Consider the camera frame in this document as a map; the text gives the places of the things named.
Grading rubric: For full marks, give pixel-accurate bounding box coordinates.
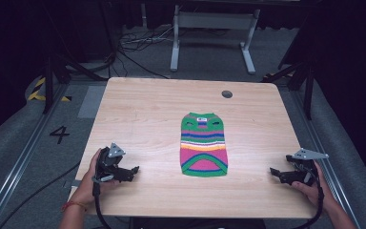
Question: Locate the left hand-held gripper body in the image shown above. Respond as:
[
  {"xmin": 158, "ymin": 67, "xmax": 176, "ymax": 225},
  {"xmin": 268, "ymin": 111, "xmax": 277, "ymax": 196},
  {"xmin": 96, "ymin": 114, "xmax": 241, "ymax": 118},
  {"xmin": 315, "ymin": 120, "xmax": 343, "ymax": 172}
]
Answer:
[{"xmin": 92, "ymin": 142, "xmax": 127, "ymax": 183}]

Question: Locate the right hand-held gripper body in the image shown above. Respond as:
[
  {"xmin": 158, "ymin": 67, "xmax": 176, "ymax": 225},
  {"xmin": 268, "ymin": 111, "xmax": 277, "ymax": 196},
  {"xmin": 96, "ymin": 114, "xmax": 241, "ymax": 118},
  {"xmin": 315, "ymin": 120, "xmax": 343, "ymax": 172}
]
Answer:
[{"xmin": 285, "ymin": 147, "xmax": 330, "ymax": 187}]

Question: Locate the person's right hand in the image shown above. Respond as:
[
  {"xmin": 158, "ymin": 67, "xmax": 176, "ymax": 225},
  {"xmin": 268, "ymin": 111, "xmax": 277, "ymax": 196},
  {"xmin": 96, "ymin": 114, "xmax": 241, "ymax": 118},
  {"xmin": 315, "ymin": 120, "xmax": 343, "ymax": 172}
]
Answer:
[{"xmin": 291, "ymin": 159, "xmax": 336, "ymax": 210}]

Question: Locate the person's left hand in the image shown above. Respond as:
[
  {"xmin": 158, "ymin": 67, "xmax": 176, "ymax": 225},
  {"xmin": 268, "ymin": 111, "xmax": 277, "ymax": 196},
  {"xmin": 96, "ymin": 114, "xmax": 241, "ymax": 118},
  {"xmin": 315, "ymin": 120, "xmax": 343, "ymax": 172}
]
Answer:
[{"xmin": 71, "ymin": 148, "xmax": 121, "ymax": 207}]

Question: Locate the grey floor plate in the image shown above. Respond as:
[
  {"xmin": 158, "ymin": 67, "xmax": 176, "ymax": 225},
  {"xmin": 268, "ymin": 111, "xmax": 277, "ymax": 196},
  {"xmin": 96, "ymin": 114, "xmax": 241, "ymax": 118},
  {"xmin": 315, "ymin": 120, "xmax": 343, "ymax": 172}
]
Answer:
[{"xmin": 77, "ymin": 84, "xmax": 108, "ymax": 120}]

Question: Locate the striped knitted pet sweater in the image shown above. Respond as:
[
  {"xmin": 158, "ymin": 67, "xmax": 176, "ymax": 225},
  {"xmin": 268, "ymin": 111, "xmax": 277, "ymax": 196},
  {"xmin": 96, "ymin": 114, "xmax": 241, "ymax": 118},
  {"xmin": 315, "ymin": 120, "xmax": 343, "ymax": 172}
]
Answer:
[{"xmin": 179, "ymin": 112, "xmax": 230, "ymax": 178}]

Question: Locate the black metal stand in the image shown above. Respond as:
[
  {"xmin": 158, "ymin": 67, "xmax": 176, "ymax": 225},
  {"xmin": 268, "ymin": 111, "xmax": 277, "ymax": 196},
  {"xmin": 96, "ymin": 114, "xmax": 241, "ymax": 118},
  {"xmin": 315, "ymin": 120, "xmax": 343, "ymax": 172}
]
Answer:
[
  {"xmin": 42, "ymin": 52, "xmax": 110, "ymax": 115},
  {"xmin": 261, "ymin": 59, "xmax": 316, "ymax": 122}
]

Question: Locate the yellow black hazard tape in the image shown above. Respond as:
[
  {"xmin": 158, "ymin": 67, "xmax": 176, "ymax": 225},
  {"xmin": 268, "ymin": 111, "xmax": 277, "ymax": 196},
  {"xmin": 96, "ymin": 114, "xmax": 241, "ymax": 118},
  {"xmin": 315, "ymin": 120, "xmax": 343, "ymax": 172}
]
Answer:
[{"xmin": 27, "ymin": 76, "xmax": 72, "ymax": 103}]

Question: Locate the metal floor rail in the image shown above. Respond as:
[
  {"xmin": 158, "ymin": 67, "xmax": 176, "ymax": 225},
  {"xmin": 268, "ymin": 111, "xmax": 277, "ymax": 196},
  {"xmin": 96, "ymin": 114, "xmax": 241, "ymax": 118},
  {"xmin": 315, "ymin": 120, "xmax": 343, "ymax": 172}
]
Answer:
[
  {"xmin": 289, "ymin": 88, "xmax": 361, "ymax": 229},
  {"xmin": 0, "ymin": 81, "xmax": 73, "ymax": 229}
]

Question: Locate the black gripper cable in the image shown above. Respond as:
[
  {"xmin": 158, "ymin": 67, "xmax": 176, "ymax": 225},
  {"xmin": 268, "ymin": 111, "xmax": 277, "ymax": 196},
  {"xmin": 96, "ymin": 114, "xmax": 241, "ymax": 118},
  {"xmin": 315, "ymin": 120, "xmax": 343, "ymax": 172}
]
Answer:
[
  {"xmin": 91, "ymin": 180, "xmax": 112, "ymax": 229},
  {"xmin": 298, "ymin": 186, "xmax": 326, "ymax": 229}
]

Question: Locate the red string bracelet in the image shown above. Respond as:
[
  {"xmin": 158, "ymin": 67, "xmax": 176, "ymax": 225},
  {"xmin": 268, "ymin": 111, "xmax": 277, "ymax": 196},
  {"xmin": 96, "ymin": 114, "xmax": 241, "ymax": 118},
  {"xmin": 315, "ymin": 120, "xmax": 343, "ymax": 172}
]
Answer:
[{"xmin": 61, "ymin": 200, "xmax": 89, "ymax": 213}]

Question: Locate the thin black floor cable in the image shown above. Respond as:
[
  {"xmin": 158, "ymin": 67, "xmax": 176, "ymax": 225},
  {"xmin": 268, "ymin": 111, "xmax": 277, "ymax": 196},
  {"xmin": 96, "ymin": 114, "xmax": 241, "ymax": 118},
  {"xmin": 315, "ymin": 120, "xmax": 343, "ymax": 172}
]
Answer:
[{"xmin": 0, "ymin": 161, "xmax": 82, "ymax": 229}]

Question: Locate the bundle of floor cables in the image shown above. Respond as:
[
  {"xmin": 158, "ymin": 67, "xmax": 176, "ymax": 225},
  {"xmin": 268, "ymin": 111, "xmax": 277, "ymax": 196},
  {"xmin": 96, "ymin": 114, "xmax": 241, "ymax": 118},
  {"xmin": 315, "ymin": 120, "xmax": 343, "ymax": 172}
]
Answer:
[{"xmin": 116, "ymin": 26, "xmax": 176, "ymax": 80}]

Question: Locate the white metal table frame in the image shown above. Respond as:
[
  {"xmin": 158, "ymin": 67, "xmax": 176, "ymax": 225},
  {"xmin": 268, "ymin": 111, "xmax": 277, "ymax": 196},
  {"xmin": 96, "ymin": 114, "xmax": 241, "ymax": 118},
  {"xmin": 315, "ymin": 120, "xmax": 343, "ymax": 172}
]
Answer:
[{"xmin": 170, "ymin": 4, "xmax": 262, "ymax": 76}]

